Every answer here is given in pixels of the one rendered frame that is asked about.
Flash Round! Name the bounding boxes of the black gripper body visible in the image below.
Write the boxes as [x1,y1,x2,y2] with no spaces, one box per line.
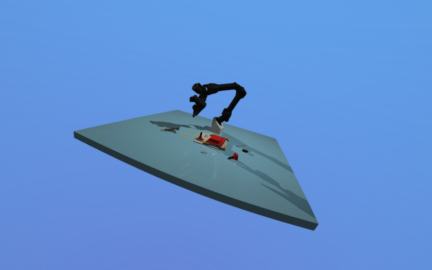
[192,95,207,109]

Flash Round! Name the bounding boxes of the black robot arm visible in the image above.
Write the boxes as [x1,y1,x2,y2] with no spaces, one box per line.
[189,82,247,124]

